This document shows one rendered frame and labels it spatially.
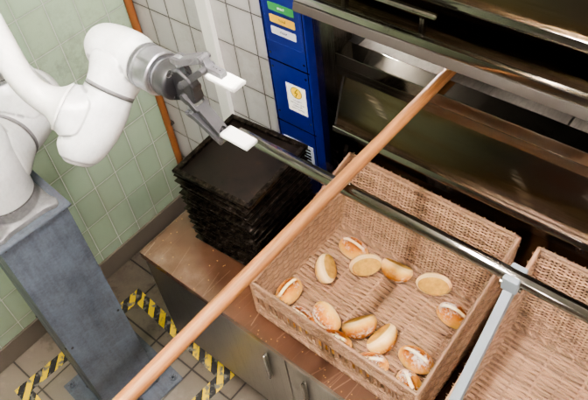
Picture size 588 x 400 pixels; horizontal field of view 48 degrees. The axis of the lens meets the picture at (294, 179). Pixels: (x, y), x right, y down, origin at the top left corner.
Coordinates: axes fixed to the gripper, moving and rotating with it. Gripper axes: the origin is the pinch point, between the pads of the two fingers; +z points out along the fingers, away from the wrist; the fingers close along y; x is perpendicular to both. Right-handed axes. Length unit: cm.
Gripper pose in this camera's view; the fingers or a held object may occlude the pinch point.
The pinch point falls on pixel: (241, 115)
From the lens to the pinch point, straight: 117.4
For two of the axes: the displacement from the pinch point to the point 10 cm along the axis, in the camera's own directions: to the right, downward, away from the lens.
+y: 1.0, 6.8, 7.3
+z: 7.6, 4.2, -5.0
